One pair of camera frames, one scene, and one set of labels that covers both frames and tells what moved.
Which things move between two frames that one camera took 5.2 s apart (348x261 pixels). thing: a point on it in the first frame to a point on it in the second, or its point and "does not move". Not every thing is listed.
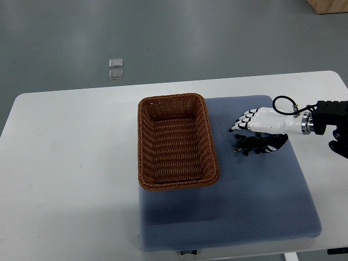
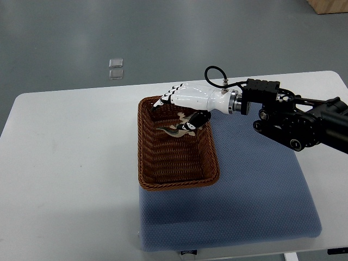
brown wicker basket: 175,145 does not move
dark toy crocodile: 257,143 to 173,131
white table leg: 291,256 does not move
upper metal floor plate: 116,62 does not move
